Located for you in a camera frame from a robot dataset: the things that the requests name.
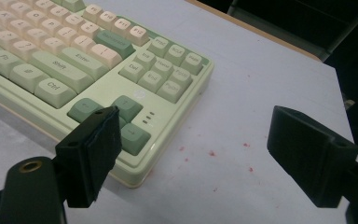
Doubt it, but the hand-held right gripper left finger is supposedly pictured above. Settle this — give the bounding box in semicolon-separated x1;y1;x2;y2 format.
54;105;123;209

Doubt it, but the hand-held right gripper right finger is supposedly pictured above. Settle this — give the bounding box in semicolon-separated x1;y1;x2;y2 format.
266;105;358;209

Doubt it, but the green and cream keyboard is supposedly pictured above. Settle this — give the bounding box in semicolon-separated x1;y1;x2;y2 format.
0;0;214;189

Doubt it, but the white table mat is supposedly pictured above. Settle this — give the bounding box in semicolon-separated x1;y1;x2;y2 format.
0;0;355;224

